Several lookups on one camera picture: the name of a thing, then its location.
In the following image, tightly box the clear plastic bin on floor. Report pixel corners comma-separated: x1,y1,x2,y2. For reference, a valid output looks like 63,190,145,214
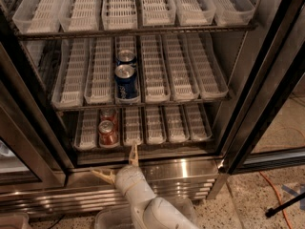
94,198,197,229

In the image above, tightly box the blue pepsi can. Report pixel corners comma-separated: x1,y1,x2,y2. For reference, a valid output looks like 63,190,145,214
114,64,138,99
116,50,137,68

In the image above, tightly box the bottom shelf tray five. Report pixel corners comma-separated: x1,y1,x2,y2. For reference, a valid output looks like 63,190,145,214
164,106,189,143

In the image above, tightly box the top shelf tray one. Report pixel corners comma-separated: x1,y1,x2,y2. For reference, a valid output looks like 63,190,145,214
12,0,63,34

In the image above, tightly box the front blue pepsi can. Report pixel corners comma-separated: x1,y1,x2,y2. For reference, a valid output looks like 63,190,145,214
114,64,138,99

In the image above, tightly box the bottom shelf tray three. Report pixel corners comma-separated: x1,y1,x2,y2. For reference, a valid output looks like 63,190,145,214
123,107,143,146

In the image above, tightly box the orange cable on floor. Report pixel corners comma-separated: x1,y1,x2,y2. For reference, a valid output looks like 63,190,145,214
258,171,293,229

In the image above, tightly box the middle shelf tray three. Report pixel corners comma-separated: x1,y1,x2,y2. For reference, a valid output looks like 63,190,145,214
114,36,140,104

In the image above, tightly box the middle shelf tray four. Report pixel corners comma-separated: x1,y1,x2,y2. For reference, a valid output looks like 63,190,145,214
140,35,171,103

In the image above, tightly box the fridge door right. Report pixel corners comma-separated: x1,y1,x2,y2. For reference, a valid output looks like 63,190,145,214
214,0,305,175

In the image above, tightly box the bottom shelf tray one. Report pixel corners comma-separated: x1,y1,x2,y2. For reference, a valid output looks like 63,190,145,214
74,110,98,152

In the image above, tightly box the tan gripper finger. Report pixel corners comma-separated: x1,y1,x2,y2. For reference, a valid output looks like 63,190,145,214
129,142,139,166
91,169,115,185

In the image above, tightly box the rear blue pepsi can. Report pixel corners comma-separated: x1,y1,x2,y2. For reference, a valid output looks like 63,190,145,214
116,50,137,68

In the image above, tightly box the middle shelf tray six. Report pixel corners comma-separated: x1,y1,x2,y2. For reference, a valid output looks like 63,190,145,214
187,33,229,100

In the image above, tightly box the black stand leg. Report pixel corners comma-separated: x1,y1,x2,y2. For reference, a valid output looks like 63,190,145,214
265,192,305,218

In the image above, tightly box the shelf tray four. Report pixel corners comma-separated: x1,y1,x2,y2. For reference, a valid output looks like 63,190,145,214
140,35,171,103
140,0,176,27
145,106,166,144

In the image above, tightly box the bottom shelf tray two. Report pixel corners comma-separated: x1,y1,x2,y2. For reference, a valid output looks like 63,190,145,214
98,108,119,148

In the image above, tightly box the small clear container corner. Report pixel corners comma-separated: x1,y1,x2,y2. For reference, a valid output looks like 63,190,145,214
0,213,32,229

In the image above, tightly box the top shelf tray four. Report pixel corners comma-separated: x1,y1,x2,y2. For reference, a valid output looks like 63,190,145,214
140,0,176,27

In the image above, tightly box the shelf tray two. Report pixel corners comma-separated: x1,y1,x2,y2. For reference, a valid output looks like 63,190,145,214
98,108,119,148
58,0,102,32
84,37,113,104

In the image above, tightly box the bottom shelf tray six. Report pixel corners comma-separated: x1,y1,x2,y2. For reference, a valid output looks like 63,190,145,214
184,103,212,141

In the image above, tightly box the top shelf tray three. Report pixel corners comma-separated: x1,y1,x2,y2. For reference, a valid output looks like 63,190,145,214
101,0,137,31

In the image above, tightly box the shelf tray three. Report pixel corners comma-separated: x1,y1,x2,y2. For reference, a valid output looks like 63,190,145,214
101,0,137,31
123,107,143,146
114,36,140,104

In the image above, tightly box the red coke can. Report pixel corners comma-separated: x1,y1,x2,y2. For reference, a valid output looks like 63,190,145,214
100,108,117,127
98,120,118,146

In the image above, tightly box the top shelf tray two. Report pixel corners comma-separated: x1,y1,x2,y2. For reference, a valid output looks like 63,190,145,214
58,0,102,32

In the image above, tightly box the top shelf tray five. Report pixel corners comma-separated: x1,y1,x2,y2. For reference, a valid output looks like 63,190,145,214
174,0,216,26

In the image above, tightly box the top shelf tray six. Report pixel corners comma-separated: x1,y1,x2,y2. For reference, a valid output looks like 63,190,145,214
213,0,254,26

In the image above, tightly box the shelf tray one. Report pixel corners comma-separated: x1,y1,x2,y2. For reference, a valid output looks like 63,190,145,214
51,38,89,109
74,110,98,152
12,0,63,34

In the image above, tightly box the middle shelf tray five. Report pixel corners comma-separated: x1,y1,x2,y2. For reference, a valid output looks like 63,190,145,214
162,34,199,101

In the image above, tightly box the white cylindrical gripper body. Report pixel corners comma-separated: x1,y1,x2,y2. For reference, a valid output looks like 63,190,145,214
114,165,150,198

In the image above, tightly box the fridge door left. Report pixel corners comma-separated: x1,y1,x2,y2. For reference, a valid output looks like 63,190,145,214
0,45,67,194

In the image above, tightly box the middle shelf tray two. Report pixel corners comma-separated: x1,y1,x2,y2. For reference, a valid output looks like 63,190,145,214
84,37,113,104

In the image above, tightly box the bottom shelf tray four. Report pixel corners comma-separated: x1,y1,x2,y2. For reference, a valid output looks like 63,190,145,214
145,106,166,144

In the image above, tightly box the stainless steel fridge base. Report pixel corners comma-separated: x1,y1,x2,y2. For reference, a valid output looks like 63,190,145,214
0,158,228,218

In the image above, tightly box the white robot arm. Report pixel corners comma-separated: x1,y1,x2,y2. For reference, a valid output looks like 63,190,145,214
91,142,199,229

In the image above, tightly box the fridge door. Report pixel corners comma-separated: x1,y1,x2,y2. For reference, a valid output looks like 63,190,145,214
214,0,305,175
0,45,67,194

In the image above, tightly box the shelf tray six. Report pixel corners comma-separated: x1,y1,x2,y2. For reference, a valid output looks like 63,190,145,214
184,103,212,141
213,0,254,26
187,33,229,100

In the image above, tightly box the shelf tray five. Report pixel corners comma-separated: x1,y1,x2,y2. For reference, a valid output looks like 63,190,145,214
164,106,189,143
162,34,199,101
174,0,216,26

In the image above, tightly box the middle shelf tray one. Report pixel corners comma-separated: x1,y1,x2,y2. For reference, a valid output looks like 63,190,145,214
51,38,89,109

